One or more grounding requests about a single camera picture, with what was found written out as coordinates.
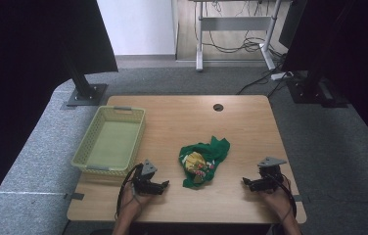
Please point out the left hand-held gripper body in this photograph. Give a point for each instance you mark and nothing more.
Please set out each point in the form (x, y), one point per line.
(147, 176)

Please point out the person's right hand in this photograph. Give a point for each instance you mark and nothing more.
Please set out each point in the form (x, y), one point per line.
(276, 201)

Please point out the yellow-green plastic basket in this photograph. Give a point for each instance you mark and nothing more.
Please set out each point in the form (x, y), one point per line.
(113, 143)

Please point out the white power strip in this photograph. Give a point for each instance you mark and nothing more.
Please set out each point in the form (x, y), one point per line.
(280, 76)

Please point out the black curtain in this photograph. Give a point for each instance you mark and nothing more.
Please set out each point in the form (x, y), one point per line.
(351, 49)
(25, 65)

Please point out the person's left hand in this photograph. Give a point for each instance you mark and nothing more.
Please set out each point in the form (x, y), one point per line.
(133, 202)

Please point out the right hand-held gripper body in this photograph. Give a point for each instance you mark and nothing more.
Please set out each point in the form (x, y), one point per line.
(269, 174)

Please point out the grey tape strip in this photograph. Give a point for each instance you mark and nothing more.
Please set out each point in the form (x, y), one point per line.
(74, 196)
(298, 197)

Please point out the green printed t-shirt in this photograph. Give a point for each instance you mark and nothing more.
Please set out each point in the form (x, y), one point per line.
(205, 160)

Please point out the white desk frame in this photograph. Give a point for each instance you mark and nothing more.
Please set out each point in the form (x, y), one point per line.
(234, 23)

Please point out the black metal stand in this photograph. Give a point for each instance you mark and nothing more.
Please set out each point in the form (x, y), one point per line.
(84, 88)
(315, 88)

